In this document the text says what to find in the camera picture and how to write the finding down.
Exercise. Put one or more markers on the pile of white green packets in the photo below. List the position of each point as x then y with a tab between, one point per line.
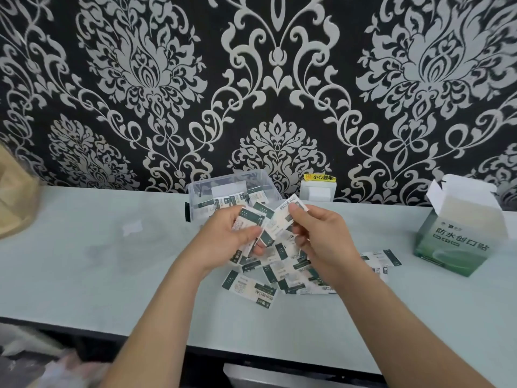
282	274

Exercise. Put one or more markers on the small white green packet bundle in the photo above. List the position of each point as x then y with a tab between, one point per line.
278	218

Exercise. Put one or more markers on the person's right forearm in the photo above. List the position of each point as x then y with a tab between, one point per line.
412	339

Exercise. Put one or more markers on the green white cardboard carton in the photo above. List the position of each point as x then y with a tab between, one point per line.
456	246

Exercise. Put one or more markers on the crumpled plastic bag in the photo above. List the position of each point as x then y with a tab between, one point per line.
48	363

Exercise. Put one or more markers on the clear plastic box lid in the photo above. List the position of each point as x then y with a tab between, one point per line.
132	228

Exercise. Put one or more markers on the person's left hand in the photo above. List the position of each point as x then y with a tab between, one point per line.
222	242

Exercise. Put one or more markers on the person's right hand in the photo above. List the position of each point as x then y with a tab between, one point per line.
327	246

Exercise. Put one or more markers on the person's left forearm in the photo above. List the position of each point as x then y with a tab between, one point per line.
149	335

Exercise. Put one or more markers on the white wall socket yellow label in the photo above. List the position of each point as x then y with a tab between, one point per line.
319	189

